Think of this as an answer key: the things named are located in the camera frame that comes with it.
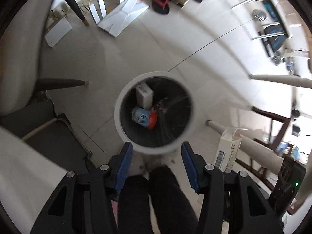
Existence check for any white medicine box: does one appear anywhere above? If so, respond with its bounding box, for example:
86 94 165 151
214 127 242 173

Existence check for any blue white drink carton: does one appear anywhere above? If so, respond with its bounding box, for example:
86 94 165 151
132 107 157 129

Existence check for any white round trash bin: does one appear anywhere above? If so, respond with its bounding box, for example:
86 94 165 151
114 71 197 155

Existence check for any dark wooden chair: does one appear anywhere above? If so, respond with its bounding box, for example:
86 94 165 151
235 106 291 191

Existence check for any white table leg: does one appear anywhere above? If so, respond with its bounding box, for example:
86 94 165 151
249 75 312 89
206 120 284 175

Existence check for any left grey fuzzy slipper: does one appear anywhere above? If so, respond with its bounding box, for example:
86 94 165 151
128 152 146 176

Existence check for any white sofa cover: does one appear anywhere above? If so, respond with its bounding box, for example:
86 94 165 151
0 127 67 233

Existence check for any white small box in bin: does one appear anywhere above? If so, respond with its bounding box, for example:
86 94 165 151
135 82 153 110

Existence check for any far white table leg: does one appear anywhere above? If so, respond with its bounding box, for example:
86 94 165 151
249 75 312 89

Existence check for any grey cushioned chair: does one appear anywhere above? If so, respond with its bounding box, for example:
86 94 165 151
0 0 89 116

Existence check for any white flat paper sheet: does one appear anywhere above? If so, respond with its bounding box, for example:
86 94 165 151
97 0 149 37

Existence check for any black red flip-flop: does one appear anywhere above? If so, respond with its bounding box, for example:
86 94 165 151
152 0 170 15

